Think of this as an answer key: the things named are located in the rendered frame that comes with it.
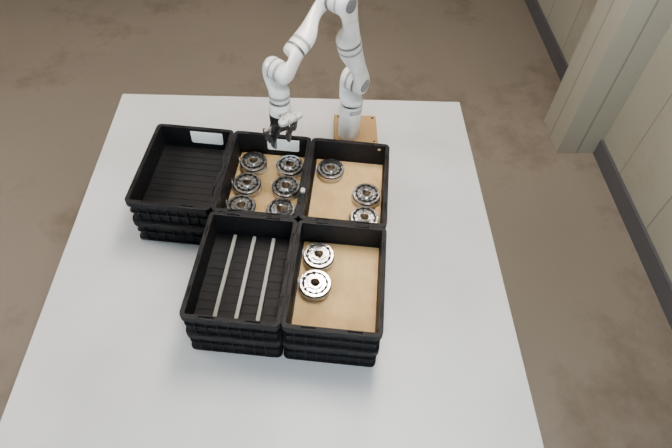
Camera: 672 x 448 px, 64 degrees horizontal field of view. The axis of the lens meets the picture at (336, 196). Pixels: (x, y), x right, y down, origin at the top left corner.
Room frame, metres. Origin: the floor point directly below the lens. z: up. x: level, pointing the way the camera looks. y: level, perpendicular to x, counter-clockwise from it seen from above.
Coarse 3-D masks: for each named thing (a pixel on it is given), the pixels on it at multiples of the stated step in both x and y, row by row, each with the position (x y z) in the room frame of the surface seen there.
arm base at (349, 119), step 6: (342, 108) 1.70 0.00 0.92; (360, 108) 1.71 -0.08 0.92; (342, 114) 1.70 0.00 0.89; (348, 114) 1.69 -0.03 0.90; (354, 114) 1.69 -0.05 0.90; (360, 114) 1.71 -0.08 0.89; (342, 120) 1.70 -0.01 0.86; (348, 120) 1.69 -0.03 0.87; (354, 120) 1.69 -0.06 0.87; (342, 126) 1.69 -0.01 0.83; (348, 126) 1.68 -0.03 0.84; (354, 126) 1.69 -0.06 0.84; (342, 132) 1.69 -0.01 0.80; (348, 132) 1.68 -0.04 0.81; (354, 132) 1.69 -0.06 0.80; (342, 138) 1.69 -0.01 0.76; (348, 138) 1.68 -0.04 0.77; (354, 138) 1.69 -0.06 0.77
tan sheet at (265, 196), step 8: (272, 160) 1.47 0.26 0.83; (240, 168) 1.42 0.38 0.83; (272, 168) 1.43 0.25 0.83; (264, 176) 1.38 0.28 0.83; (272, 176) 1.39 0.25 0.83; (264, 184) 1.34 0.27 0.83; (232, 192) 1.29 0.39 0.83; (264, 192) 1.30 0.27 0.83; (256, 200) 1.26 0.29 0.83; (264, 200) 1.26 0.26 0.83; (296, 200) 1.27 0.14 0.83; (256, 208) 1.22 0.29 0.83; (264, 208) 1.23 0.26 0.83
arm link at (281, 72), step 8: (288, 48) 1.44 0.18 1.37; (296, 48) 1.44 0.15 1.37; (288, 56) 1.45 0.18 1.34; (296, 56) 1.42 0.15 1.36; (272, 64) 1.39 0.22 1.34; (280, 64) 1.39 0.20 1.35; (288, 64) 1.39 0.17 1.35; (296, 64) 1.41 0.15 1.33; (272, 72) 1.38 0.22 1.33; (280, 72) 1.37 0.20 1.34; (288, 72) 1.37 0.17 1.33; (280, 80) 1.36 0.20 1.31; (288, 80) 1.37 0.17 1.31
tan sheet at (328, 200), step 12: (348, 168) 1.45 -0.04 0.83; (360, 168) 1.46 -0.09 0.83; (372, 168) 1.46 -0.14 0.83; (348, 180) 1.39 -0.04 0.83; (360, 180) 1.40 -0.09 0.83; (372, 180) 1.40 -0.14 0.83; (312, 192) 1.32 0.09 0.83; (324, 192) 1.32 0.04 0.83; (336, 192) 1.33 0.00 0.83; (348, 192) 1.33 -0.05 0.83; (312, 204) 1.26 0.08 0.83; (324, 204) 1.26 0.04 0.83; (336, 204) 1.27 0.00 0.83; (348, 204) 1.27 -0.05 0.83; (312, 216) 1.20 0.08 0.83; (324, 216) 1.21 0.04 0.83; (336, 216) 1.21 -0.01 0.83; (348, 216) 1.22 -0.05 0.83
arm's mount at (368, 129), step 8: (336, 120) 1.81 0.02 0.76; (360, 120) 1.82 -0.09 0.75; (368, 120) 1.83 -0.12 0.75; (336, 128) 1.76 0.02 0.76; (360, 128) 1.77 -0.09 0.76; (368, 128) 1.77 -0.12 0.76; (376, 128) 1.78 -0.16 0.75; (336, 136) 1.70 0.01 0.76; (360, 136) 1.72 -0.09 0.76; (368, 136) 1.72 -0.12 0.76; (376, 136) 1.72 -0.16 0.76
